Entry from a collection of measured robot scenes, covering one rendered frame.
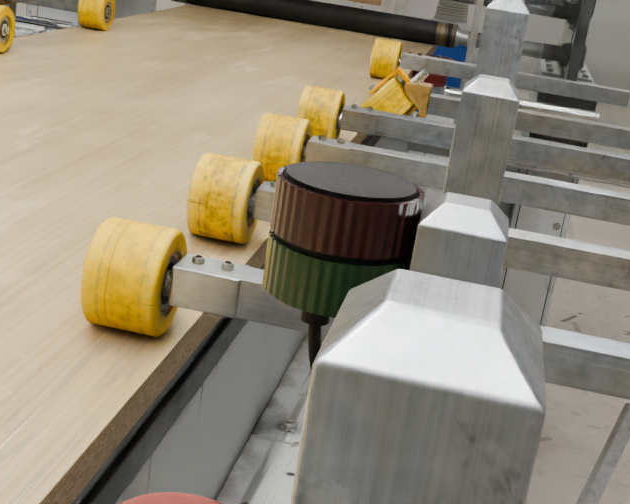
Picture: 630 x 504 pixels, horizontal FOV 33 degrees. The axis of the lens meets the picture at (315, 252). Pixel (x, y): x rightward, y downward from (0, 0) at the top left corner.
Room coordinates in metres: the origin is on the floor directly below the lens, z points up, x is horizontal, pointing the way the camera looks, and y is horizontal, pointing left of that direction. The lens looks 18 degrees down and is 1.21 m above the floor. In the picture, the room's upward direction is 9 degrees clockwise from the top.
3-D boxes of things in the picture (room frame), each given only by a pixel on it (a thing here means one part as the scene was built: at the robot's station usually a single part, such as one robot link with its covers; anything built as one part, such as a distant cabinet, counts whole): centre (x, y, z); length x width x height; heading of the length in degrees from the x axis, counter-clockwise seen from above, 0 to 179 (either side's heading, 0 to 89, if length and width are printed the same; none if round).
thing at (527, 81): (2.18, -0.33, 0.95); 0.50 x 0.04 x 0.04; 82
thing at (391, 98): (1.71, -0.08, 0.93); 0.09 x 0.08 x 0.09; 82
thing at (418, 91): (1.70, -0.10, 0.95); 0.10 x 0.04 x 0.10; 82
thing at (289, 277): (0.41, -0.01, 1.08); 0.06 x 0.06 x 0.02
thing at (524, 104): (2.67, -0.43, 0.82); 0.43 x 0.03 x 0.04; 82
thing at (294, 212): (0.41, -0.01, 1.10); 0.06 x 0.06 x 0.02
